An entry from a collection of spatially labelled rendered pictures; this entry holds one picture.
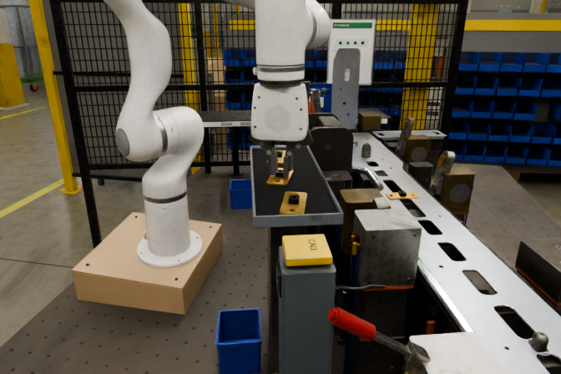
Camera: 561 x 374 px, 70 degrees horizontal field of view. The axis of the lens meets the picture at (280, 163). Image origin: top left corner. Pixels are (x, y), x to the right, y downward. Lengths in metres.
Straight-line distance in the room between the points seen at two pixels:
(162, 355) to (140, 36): 0.75
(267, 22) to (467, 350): 0.54
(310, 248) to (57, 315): 0.89
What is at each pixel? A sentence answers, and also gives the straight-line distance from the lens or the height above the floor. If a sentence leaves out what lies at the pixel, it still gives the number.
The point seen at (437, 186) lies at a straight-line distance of 1.21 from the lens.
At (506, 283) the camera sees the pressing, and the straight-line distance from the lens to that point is 0.85.
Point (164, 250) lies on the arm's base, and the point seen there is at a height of 0.83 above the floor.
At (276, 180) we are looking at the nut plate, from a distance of 0.75.
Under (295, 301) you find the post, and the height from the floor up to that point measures 1.10.
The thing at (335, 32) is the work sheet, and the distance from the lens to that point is 2.01.
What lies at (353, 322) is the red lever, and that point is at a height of 1.12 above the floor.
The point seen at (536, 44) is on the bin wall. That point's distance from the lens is 3.43.
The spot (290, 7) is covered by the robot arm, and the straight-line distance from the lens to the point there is 0.68.
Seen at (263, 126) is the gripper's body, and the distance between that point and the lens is 0.72.
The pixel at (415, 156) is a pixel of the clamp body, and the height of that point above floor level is 0.98.
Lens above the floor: 1.44
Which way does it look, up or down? 19 degrees down
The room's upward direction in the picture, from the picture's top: straight up
